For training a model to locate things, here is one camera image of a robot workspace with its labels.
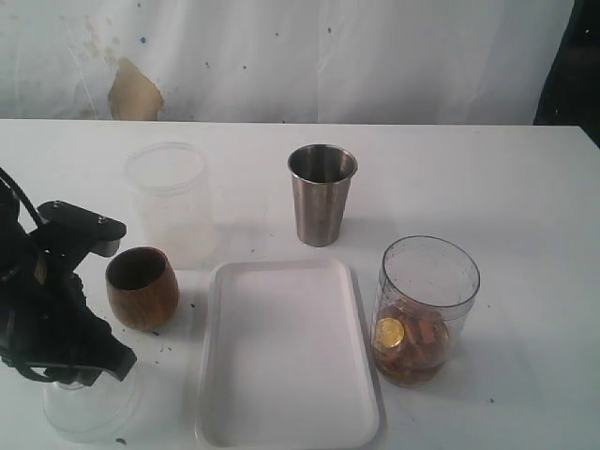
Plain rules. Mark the translucent plastic jar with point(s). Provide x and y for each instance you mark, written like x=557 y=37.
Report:
x=170 y=190

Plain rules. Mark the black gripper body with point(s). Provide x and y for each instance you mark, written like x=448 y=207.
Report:
x=44 y=315

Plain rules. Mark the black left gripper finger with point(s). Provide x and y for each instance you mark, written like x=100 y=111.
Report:
x=82 y=371

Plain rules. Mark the white rectangular tray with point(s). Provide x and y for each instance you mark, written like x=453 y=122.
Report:
x=285 y=364

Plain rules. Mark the brown wooden cup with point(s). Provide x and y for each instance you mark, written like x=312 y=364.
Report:
x=142 y=288

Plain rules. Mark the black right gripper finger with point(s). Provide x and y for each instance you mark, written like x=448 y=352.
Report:
x=116 y=358

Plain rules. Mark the brown wooden block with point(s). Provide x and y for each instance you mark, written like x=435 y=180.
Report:
x=425 y=342

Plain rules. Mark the clear dome lid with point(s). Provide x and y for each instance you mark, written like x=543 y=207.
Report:
x=86 y=414

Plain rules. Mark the stainless steel cup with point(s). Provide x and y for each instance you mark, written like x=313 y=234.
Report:
x=321 y=179

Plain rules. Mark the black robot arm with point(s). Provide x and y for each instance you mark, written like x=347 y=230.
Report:
x=19 y=218

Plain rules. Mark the clear plastic measuring jar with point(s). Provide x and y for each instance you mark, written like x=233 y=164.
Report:
x=426 y=289

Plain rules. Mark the dark object at right edge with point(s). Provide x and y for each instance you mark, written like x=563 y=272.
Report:
x=570 y=96

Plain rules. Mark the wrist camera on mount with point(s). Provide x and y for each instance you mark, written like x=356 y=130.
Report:
x=105 y=232

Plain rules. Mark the gold coin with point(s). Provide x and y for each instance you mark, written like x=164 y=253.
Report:
x=389 y=333

